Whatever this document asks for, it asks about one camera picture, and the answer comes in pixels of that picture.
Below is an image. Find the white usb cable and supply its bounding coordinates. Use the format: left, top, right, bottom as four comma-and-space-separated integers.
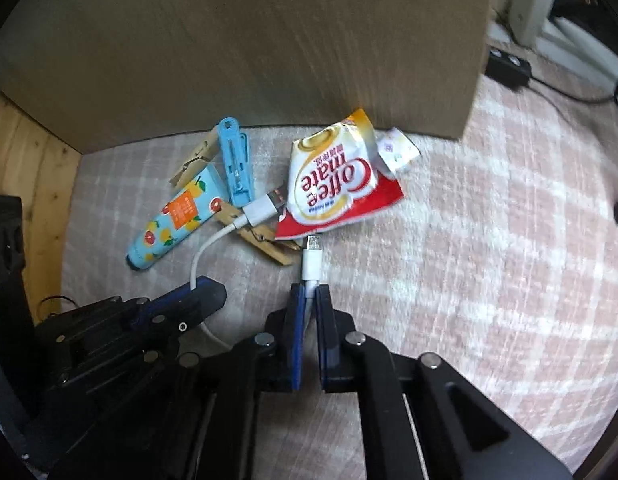
188, 186, 324, 351

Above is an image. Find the coffee mate sachet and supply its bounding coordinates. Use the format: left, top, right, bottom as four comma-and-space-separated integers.
275, 108, 405, 240

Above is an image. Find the wooden clothespin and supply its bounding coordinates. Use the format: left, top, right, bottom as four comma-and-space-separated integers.
210, 197, 301, 266

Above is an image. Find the fruit pattern hand cream tube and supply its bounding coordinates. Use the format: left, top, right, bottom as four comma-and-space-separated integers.
126, 166, 229, 271

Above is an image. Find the blue plastic clothespin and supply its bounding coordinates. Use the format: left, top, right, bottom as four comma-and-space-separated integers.
218, 117, 255, 208

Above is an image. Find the small white sachet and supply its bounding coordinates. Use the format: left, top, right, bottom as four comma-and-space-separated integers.
376, 128, 422, 180

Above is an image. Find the plaid table cloth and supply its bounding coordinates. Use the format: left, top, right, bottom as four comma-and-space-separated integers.
62, 58, 618, 469

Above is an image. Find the cardboard box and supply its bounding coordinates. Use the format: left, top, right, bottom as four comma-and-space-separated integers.
0, 0, 489, 154

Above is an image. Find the black power strip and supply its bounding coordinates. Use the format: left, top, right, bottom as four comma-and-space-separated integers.
484, 46, 532, 90

